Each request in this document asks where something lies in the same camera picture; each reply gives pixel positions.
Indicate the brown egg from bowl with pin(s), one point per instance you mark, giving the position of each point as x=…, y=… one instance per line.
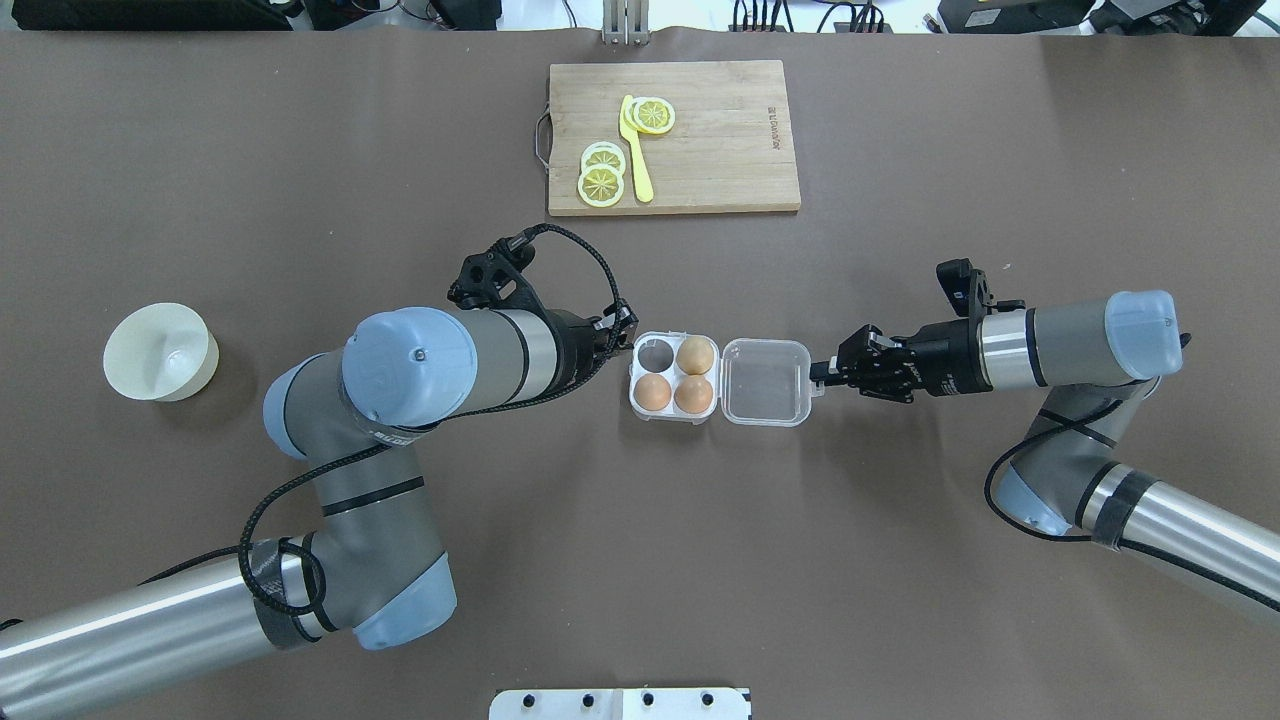
x=653, y=392

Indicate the aluminium frame post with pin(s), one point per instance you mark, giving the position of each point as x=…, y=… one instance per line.
x=625, y=23

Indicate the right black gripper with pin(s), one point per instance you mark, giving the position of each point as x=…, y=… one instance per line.
x=943, y=357

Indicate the lemon slice by knife tip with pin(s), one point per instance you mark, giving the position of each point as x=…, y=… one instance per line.
x=651, y=115

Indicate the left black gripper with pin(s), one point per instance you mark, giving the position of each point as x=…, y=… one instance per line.
x=577, y=352

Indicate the yellow plastic knife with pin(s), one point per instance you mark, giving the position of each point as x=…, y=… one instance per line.
x=643, y=187

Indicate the white round bowl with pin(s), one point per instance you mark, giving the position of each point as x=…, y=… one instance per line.
x=160, y=353

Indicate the lemon slice back pair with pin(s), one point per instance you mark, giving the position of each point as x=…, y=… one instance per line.
x=604, y=153

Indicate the lemon slice pair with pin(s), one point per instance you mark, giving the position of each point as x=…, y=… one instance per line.
x=604, y=153
x=601, y=185

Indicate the lemon slice front pair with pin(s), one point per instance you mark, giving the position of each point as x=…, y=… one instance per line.
x=601, y=185

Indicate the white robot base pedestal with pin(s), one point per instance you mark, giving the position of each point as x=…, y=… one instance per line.
x=623, y=703

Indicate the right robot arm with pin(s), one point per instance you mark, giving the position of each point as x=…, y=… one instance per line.
x=1099, y=361

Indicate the brown egg near cell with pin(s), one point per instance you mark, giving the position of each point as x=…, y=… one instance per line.
x=694, y=395

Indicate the brown egg far cell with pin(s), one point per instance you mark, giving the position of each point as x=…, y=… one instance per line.
x=696, y=355

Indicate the wooden cutting board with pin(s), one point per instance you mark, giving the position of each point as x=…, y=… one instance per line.
x=730, y=150

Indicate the brown egg cell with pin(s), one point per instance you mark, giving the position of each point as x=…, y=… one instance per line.
x=696, y=355
x=694, y=395

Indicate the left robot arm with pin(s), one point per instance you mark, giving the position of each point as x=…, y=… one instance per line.
x=377, y=567

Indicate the clear plastic egg box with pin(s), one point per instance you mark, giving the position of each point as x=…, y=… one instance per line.
x=759, y=383

